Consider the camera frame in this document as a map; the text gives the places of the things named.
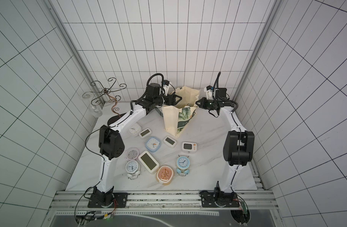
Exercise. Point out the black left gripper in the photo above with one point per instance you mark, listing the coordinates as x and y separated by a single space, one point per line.
170 102

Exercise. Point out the clear wine glass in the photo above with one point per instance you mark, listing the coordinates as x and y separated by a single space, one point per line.
91 105

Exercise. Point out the copper jewelry stand dark base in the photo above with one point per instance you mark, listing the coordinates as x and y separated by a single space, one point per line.
108 92

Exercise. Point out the blue square alarm clock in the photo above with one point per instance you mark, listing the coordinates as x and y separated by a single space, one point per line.
153 144

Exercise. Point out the floral canvas tote bag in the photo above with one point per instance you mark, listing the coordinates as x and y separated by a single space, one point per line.
177 117

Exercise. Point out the white twin-bell alarm clock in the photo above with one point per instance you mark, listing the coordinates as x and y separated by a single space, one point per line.
133 169

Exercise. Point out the white orange digital timer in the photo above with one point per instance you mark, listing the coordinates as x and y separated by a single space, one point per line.
189 147

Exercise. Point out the white square alarm clock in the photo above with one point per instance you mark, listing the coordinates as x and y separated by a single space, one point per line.
134 130

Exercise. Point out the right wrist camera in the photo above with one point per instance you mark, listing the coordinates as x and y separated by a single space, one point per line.
210 92

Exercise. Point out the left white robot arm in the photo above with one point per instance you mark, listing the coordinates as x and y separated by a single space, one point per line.
111 144

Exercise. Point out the pink round alarm clock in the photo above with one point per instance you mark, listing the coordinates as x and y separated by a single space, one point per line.
132 154

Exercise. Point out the small white digital clock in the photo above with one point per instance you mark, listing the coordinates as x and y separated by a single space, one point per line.
145 133

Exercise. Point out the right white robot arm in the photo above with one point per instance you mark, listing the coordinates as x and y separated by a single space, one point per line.
237 150

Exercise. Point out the blue twin-bell alarm clock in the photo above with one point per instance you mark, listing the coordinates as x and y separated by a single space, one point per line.
183 164

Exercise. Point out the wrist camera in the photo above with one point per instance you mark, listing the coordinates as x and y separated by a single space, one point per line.
210 92
166 86

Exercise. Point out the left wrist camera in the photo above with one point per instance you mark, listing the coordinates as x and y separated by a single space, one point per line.
166 86

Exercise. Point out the aluminium mounting rail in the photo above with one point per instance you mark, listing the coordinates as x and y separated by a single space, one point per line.
166 200

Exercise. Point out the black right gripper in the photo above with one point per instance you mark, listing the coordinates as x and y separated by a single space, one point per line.
203 102

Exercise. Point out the large white digital clock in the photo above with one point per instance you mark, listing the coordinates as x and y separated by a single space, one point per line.
149 162

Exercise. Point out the orange cream round clock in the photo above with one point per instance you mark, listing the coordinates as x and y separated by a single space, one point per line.
164 175

